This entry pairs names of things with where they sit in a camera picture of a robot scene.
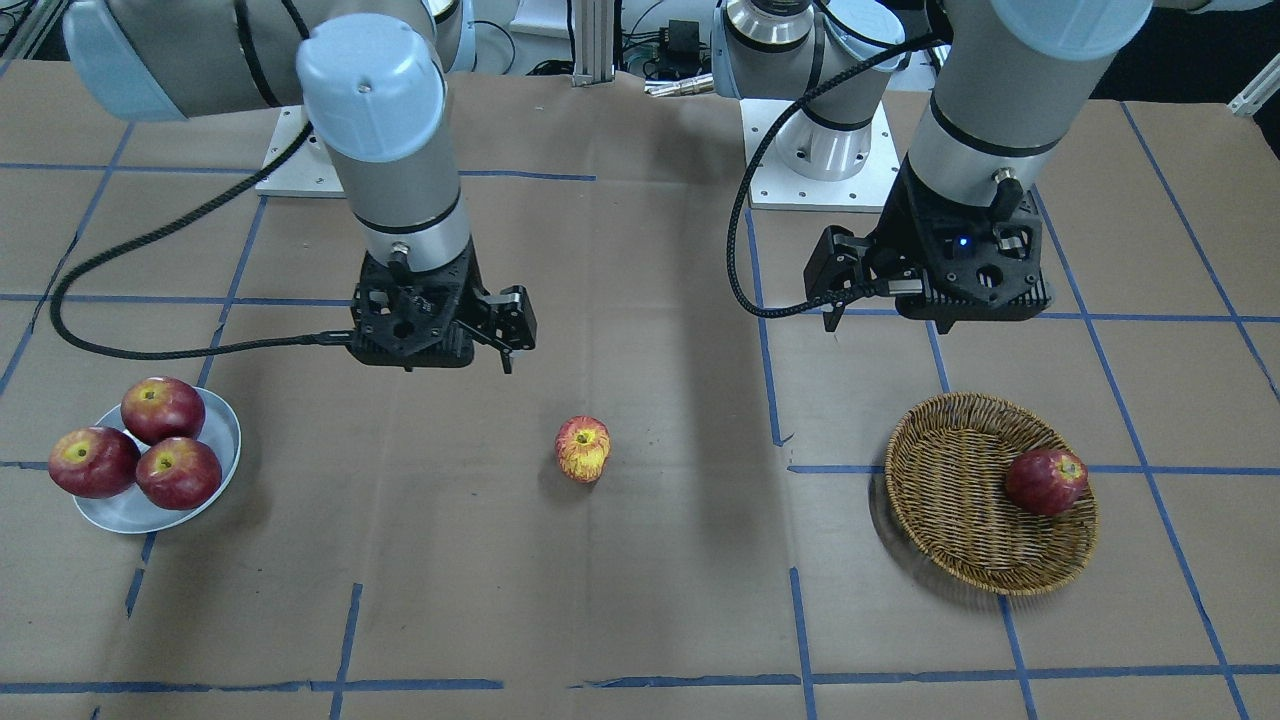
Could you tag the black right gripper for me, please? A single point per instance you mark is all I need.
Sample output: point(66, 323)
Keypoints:
point(507, 319)

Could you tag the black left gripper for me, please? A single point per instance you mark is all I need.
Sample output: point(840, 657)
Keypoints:
point(892, 243)

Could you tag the yellow red apple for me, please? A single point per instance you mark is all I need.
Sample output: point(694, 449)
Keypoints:
point(583, 447)

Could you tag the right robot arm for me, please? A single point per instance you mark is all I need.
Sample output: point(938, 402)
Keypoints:
point(370, 82)

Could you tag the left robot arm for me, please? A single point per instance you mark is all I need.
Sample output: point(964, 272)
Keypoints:
point(1016, 75)

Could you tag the woven wicker basket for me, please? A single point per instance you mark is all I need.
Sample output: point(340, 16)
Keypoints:
point(944, 472)

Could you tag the dark red apple in basket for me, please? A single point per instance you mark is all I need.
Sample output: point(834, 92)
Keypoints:
point(1046, 481)

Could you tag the red apple front on plate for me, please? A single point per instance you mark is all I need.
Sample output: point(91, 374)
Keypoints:
point(179, 474)

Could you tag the red apple on plate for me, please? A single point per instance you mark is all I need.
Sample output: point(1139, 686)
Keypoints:
point(94, 462)
point(179, 474)
point(161, 407)

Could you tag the red apple back on plate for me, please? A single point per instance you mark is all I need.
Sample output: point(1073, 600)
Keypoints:
point(161, 407)

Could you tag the white round plate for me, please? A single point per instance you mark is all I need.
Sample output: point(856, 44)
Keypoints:
point(131, 512)

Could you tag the black power adapter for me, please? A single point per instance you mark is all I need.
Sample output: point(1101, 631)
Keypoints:
point(682, 45)

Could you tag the aluminium frame post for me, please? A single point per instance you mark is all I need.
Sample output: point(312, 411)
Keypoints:
point(593, 38)

